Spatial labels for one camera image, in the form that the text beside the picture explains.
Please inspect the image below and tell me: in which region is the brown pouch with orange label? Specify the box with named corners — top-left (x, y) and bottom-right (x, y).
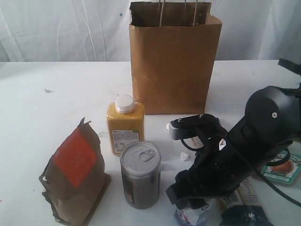
top-left (39, 119), bottom-right (111, 226)

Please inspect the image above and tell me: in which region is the brown paper shopping bag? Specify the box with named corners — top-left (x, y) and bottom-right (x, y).
top-left (129, 0), bottom-right (222, 114)

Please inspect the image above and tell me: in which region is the long pasta packet dark blue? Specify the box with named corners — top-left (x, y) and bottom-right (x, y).
top-left (191, 135), bottom-right (275, 226)

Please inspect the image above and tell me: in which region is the white backdrop curtain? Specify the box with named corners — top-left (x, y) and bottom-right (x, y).
top-left (0, 0), bottom-right (301, 63)

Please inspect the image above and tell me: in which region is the dark seed can pull-tab lid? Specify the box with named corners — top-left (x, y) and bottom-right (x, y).
top-left (120, 141), bottom-right (161, 210)

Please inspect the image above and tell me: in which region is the yellow grain bottle white cap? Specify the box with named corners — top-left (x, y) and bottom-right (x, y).
top-left (106, 95), bottom-right (145, 156)

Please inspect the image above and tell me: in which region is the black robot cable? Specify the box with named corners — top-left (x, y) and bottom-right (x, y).
top-left (181, 131), bottom-right (301, 208)

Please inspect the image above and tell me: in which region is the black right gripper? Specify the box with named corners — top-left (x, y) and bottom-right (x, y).
top-left (166, 123), bottom-right (252, 210)

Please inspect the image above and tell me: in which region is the clear nut jar gold lid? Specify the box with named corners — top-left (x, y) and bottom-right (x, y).
top-left (258, 142), bottom-right (301, 189)

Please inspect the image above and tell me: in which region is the white milk carton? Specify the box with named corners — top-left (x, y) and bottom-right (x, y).
top-left (174, 199), bottom-right (215, 226)

